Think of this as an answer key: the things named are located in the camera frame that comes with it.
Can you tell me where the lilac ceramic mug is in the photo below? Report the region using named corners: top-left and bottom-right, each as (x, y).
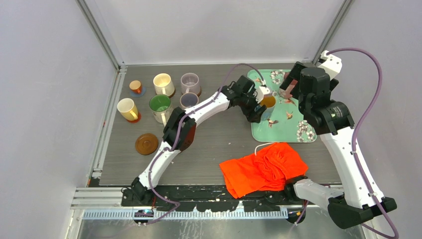
top-left (180, 73), bottom-right (201, 95)

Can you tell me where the pink mug purple inside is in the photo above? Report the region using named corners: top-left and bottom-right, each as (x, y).
top-left (180, 93), bottom-right (199, 109)

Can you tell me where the green inside mug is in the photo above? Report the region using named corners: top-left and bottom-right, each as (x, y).
top-left (149, 94), bottom-right (173, 126)

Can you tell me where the cream white mug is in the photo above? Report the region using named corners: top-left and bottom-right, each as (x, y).
top-left (153, 73), bottom-right (175, 96)

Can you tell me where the green floral tray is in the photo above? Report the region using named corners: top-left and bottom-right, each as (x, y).
top-left (247, 69), bottom-right (317, 143)

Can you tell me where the blue round coaster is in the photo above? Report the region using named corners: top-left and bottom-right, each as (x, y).
top-left (129, 86), bottom-right (146, 98)

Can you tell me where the orange cloth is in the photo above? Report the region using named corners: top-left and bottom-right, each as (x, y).
top-left (219, 142), bottom-right (308, 199)

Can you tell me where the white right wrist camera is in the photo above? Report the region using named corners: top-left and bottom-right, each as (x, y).
top-left (318, 50), bottom-right (342, 80)

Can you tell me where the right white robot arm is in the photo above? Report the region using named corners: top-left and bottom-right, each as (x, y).
top-left (281, 62), bottom-right (397, 229)

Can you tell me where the small tan cup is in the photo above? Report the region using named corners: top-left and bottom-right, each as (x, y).
top-left (129, 80), bottom-right (142, 93)

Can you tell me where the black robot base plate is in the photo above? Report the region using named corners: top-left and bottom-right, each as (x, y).
top-left (121, 184), bottom-right (318, 214)

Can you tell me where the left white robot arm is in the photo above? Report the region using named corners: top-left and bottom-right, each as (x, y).
top-left (131, 75), bottom-right (272, 206)

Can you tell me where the blue mug yellow inside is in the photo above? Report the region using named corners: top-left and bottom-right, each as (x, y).
top-left (260, 96), bottom-right (277, 121)

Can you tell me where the white cord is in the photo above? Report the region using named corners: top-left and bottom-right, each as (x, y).
top-left (254, 142), bottom-right (275, 156)

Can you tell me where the pink floral mug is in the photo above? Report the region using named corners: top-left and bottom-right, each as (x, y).
top-left (279, 72), bottom-right (298, 99)

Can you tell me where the red round coaster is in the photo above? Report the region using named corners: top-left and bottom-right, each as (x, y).
top-left (127, 112), bottom-right (141, 123)

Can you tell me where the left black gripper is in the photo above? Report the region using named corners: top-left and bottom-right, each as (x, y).
top-left (238, 90), bottom-right (267, 123)

